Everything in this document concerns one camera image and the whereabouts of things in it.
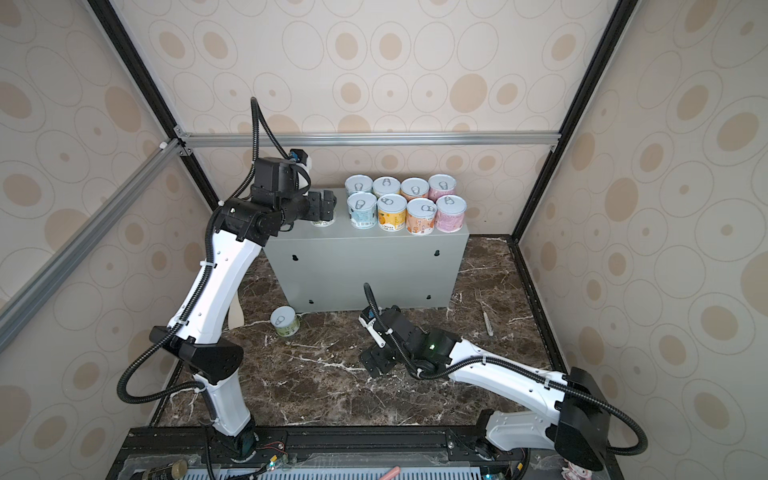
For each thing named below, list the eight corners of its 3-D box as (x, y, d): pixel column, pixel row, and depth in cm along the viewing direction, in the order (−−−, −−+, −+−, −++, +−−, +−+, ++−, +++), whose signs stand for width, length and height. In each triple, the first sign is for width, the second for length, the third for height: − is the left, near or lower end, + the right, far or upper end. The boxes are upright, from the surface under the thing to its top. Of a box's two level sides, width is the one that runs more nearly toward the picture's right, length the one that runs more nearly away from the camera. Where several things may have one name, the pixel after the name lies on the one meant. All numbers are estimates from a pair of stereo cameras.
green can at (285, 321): (272, 336, 94) (267, 328, 90) (278, 315, 99) (273, 306, 95) (297, 336, 94) (292, 328, 90) (301, 315, 99) (297, 306, 95)
